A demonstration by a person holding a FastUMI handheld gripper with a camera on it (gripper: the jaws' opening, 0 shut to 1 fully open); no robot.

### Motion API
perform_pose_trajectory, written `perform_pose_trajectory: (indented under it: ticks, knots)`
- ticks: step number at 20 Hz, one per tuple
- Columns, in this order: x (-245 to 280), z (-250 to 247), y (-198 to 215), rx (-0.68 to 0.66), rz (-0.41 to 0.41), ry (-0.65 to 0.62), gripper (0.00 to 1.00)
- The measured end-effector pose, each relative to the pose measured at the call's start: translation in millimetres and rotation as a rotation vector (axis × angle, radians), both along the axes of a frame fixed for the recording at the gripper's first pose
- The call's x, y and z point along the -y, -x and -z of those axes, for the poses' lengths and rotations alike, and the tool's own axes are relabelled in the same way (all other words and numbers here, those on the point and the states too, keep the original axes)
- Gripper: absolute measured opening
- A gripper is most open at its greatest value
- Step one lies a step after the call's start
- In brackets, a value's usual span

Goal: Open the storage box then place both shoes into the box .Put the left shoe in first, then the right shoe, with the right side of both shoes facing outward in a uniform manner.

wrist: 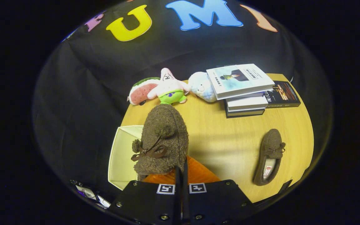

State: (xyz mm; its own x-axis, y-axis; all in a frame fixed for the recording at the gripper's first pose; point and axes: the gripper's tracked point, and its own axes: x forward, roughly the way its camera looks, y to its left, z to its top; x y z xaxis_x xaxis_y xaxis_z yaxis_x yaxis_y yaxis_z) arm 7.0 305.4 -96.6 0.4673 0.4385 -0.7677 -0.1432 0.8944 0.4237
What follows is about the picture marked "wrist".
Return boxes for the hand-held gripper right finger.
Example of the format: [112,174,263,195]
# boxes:
[182,156,257,225]

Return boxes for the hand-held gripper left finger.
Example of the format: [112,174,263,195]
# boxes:
[108,166,182,225]

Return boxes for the white fabric storage box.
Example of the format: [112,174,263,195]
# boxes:
[107,125,144,191]

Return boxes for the brown fuzzy shoe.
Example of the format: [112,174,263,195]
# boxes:
[252,129,286,187]
[131,104,189,181]

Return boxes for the purple printed packet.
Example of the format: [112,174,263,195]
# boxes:
[71,180,112,209]

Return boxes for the dark-covered white book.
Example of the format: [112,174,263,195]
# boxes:
[225,106,266,119]

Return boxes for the thick white book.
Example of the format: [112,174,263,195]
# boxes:
[225,95,269,111]

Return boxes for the watermelon slice plush toy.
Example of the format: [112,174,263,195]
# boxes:
[127,77,161,106]

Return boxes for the thin white book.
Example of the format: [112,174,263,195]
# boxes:
[225,92,265,100]

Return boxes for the white and blue plush toy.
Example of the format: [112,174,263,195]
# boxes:
[188,72,218,103]

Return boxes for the pink starfish plush toy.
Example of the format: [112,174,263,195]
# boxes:
[147,68,190,105]

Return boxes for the white book with picture cover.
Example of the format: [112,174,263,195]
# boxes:
[206,63,275,101]

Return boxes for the black book with orange print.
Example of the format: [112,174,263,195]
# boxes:
[264,81,302,109]

